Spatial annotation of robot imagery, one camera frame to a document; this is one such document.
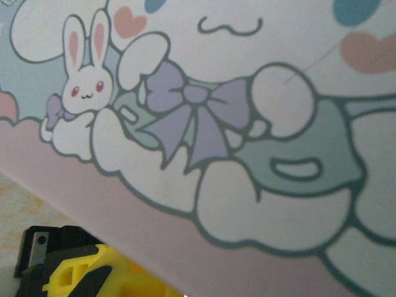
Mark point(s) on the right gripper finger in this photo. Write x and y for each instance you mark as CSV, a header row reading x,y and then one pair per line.
x,y
77,272

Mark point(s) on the cartoon printed tin box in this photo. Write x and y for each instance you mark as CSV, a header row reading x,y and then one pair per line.
x,y
216,123

